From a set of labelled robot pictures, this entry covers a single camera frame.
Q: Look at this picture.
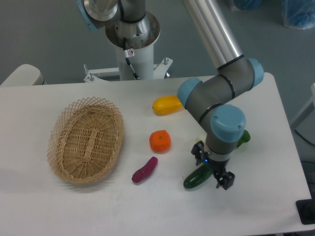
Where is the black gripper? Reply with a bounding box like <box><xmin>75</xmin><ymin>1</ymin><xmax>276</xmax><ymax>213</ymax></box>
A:
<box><xmin>191</xmin><ymin>141</ymin><xmax>235</xmax><ymax>190</ymax></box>

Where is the green cucumber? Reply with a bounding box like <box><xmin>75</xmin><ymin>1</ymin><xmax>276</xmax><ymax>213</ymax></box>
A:
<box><xmin>183</xmin><ymin>165</ymin><xmax>213</xmax><ymax>189</ymax></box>

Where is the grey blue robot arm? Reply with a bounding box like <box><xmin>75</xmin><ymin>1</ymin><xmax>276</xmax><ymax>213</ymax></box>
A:
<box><xmin>76</xmin><ymin>0</ymin><xmax>264</xmax><ymax>189</ymax></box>

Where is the green bok choy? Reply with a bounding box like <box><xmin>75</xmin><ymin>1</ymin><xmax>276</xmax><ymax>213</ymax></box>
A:
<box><xmin>196</xmin><ymin>129</ymin><xmax>251</xmax><ymax>149</ymax></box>

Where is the orange tangerine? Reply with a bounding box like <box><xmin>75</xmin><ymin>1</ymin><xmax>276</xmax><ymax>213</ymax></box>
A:
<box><xmin>149</xmin><ymin>130</ymin><xmax>171</xmax><ymax>153</ymax></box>

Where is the purple sweet potato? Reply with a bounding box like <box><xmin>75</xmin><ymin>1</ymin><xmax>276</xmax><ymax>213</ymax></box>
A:
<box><xmin>131</xmin><ymin>156</ymin><xmax>158</xmax><ymax>183</ymax></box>

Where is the yellow mango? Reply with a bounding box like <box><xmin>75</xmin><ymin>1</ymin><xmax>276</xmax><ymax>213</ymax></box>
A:
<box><xmin>152</xmin><ymin>95</ymin><xmax>183</xmax><ymax>116</ymax></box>

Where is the white furniture at right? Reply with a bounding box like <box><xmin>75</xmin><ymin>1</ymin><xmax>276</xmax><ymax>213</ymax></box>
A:
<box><xmin>290</xmin><ymin>84</ymin><xmax>315</xmax><ymax>147</ymax></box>

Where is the black device at edge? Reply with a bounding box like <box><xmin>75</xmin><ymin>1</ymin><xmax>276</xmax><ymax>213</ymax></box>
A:
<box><xmin>296</xmin><ymin>199</ymin><xmax>315</xmax><ymax>225</ymax></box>

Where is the woven wicker basket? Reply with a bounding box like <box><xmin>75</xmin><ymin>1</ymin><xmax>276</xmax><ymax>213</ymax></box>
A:
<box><xmin>47</xmin><ymin>97</ymin><xmax>124</xmax><ymax>184</ymax></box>

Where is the blue bag at top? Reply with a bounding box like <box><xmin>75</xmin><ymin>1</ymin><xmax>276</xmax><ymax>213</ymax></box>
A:
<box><xmin>229</xmin><ymin>0</ymin><xmax>262</xmax><ymax>11</ymax></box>

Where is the blue plastic bag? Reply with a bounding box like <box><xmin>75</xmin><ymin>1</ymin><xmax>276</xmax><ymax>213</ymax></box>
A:
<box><xmin>282</xmin><ymin>0</ymin><xmax>315</xmax><ymax>30</ymax></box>

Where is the white chair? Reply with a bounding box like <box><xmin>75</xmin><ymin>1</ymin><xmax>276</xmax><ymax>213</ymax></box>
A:
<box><xmin>0</xmin><ymin>64</ymin><xmax>47</xmax><ymax>88</ymax></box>

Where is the black base cable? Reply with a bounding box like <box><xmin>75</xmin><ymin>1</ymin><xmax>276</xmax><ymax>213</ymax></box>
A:
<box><xmin>122</xmin><ymin>37</ymin><xmax>140</xmax><ymax>80</ymax></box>

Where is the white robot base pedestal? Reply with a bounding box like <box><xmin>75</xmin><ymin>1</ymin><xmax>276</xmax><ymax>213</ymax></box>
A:
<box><xmin>84</xmin><ymin>12</ymin><xmax>173</xmax><ymax>83</ymax></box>

